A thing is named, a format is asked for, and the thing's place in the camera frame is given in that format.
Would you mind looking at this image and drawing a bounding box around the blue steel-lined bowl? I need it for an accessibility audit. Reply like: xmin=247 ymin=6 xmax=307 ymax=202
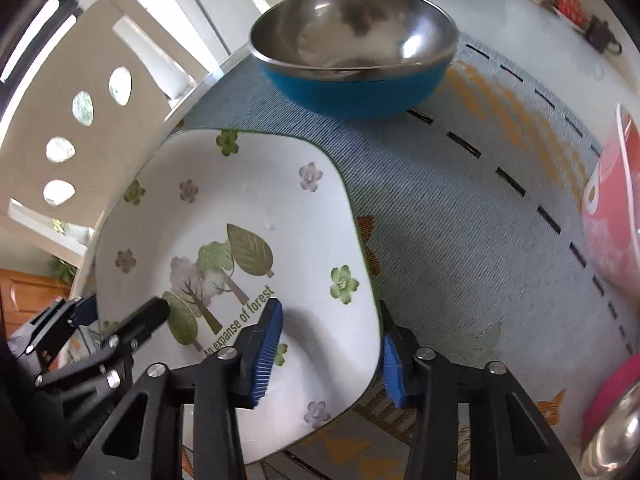
xmin=249 ymin=0 xmax=460 ymax=121

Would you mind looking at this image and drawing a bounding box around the green potted plant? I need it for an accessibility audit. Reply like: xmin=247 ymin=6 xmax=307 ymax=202
xmin=50 ymin=220 xmax=77 ymax=283

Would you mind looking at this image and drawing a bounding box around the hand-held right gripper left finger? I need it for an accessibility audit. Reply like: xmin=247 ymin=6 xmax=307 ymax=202
xmin=72 ymin=299 xmax=284 ymax=480

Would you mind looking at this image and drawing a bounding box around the red teacup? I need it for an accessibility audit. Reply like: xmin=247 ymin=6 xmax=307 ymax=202
xmin=552 ymin=0 xmax=590 ymax=26

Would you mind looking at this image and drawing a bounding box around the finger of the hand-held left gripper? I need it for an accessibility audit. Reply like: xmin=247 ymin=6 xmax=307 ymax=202
xmin=34 ymin=297 xmax=172 ymax=391
xmin=10 ymin=296 xmax=99 ymax=367

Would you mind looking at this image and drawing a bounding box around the dark brown teapot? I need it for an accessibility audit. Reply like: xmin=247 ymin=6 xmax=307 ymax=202
xmin=585 ymin=17 xmax=623 ymax=56

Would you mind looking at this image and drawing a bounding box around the white chair with oval holes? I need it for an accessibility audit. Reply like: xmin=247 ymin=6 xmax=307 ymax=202
xmin=0 ymin=0 xmax=211 ymax=271

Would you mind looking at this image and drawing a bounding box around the wooden cabinet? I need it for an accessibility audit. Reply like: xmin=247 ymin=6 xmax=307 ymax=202
xmin=0 ymin=269 xmax=76 ymax=341

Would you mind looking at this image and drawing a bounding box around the white floral square plate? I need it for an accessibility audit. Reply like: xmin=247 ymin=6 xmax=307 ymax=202
xmin=94 ymin=127 xmax=386 ymax=463

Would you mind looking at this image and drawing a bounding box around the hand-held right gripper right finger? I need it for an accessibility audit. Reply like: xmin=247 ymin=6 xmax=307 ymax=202
xmin=378 ymin=299 xmax=571 ymax=480

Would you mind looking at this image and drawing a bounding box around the blue woven placemat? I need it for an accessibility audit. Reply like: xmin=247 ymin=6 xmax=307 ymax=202
xmin=170 ymin=35 xmax=636 ymax=480

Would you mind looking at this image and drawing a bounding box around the pink steel-lined bowl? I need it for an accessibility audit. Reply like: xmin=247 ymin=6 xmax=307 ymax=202
xmin=579 ymin=360 xmax=640 ymax=480

